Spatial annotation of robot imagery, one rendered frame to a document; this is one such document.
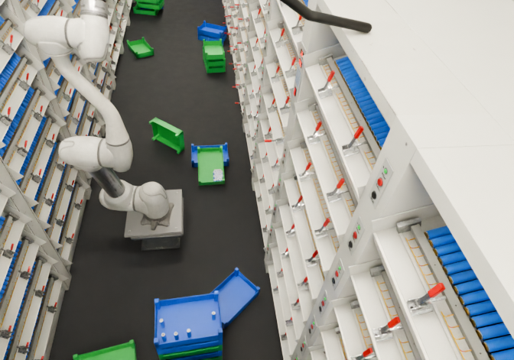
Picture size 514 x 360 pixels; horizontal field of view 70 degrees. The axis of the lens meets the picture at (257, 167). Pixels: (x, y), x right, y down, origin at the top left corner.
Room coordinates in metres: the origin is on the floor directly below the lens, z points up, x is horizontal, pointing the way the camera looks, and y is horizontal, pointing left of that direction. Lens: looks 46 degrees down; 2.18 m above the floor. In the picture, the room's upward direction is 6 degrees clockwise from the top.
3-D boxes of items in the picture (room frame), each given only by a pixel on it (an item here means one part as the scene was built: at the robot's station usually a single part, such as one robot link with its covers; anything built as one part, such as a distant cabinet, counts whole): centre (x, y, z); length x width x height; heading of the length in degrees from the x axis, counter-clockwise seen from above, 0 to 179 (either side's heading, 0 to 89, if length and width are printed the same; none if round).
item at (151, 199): (1.39, 0.62, 0.39); 0.18 x 0.16 x 0.22; 93
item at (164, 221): (1.37, 0.60, 0.25); 0.22 x 0.18 x 0.06; 3
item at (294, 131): (1.25, -0.22, 0.88); 0.20 x 0.09 x 1.76; 102
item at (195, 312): (0.67, 0.24, 0.44); 0.30 x 0.20 x 0.08; 104
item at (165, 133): (2.29, 0.78, 0.10); 0.30 x 0.08 x 0.20; 62
